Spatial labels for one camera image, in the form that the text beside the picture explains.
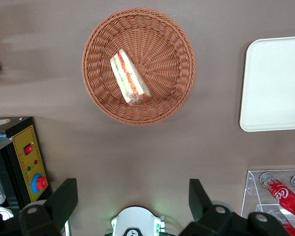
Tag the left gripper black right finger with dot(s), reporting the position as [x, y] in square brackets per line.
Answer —
[199, 196]

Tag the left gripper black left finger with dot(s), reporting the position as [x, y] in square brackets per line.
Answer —
[61, 196]

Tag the large brown wicker basket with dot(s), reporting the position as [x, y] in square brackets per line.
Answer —
[162, 49]

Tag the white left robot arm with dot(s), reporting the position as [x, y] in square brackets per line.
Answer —
[135, 221]

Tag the clear acrylic bottle rack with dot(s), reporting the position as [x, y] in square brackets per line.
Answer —
[253, 191]

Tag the cream plastic tray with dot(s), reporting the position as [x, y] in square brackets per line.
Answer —
[273, 86]

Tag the black food warmer yellow panel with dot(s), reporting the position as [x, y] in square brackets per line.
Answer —
[27, 137]

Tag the triangle sandwich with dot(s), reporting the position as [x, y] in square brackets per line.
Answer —
[127, 73]

